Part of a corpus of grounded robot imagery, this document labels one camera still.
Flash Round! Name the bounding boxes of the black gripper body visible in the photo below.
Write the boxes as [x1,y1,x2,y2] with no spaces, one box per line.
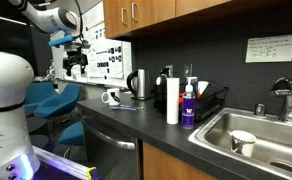
[63,51,88,76]

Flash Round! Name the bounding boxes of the white mug with black print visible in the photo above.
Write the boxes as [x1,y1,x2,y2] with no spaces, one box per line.
[101,88,120,106]

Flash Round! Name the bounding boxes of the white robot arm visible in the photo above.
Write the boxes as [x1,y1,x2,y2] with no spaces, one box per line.
[0,0,86,180]

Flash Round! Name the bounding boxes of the white poster board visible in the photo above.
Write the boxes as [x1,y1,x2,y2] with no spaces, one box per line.
[52,2,132,88]

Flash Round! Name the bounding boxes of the blue chair behind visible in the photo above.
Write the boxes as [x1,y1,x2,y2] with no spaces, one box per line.
[25,82,58,110]

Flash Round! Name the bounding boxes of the blue chair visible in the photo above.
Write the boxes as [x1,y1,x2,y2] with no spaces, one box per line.
[35,84,81,118]
[25,82,58,110]

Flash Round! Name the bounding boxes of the wooden upper cabinets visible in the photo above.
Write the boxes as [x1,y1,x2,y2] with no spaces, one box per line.
[103,0,230,39]

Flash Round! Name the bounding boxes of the blue plastic fork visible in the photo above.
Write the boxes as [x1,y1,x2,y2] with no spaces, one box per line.
[109,106,137,111]

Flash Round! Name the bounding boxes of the stainless steel electric kettle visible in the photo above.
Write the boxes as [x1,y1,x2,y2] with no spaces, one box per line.
[126,69,151,100]

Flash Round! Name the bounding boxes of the black coffee maker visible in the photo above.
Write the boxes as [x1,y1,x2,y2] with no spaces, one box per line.
[153,66,170,114]

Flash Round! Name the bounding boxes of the white paper towel roll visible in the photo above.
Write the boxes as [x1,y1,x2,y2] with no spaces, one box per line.
[167,78,179,125]

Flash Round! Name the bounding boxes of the stainless steel dishwasher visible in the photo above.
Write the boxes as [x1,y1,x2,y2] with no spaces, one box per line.
[81,115,141,180]

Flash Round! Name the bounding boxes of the purple hand sanitizer bottle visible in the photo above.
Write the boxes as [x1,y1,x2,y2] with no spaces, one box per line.
[182,79,195,129]

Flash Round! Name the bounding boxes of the wooden lower cabinet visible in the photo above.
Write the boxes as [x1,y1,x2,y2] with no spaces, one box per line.
[143,142,217,180]

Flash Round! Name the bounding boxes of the black dish drying rack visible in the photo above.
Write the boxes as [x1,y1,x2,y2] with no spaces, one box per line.
[195,83,228,121]

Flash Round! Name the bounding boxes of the white mug in sink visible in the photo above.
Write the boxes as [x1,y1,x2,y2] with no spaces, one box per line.
[231,130,257,157]

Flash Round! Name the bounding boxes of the white paper note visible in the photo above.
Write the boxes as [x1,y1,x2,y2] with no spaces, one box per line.
[245,34,292,63]

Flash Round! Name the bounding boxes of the chrome kitchen faucet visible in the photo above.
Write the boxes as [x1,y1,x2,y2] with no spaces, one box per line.
[269,77,292,124]

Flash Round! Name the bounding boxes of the stainless steel sink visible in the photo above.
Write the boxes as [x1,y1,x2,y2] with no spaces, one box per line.
[188,108,292,180]

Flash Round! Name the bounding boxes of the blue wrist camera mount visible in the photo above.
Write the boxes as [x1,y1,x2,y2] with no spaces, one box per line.
[48,35,74,47]

